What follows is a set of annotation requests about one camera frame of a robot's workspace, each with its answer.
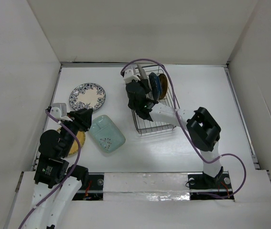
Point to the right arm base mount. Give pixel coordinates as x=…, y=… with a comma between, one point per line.
x=197, y=181

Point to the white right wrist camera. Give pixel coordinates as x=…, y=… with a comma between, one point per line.
x=129, y=75

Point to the yellow patterned round plate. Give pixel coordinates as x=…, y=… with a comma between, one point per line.
x=164, y=85

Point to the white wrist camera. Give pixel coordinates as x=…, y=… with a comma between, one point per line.
x=58, y=111
x=129, y=75

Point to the blue floral white plate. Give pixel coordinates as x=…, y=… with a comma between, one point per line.
x=88, y=96

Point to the dark blue leaf dish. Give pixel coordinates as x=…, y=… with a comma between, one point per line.
x=155, y=86

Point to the metal front rail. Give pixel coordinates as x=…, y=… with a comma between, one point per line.
x=185, y=189

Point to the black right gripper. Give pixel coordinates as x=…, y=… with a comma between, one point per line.
x=145, y=83

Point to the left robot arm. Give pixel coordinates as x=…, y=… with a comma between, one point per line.
x=55, y=180

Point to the grey reindeer plate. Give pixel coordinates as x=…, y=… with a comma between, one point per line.
x=143, y=76

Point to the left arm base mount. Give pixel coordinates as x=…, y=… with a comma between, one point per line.
x=95, y=182

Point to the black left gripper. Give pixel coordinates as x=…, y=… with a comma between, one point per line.
x=82, y=118

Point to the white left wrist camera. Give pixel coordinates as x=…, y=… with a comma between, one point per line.
x=58, y=111

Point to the light green rectangular tray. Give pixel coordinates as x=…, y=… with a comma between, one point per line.
x=106, y=135

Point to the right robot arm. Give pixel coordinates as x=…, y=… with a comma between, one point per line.
x=200, y=127

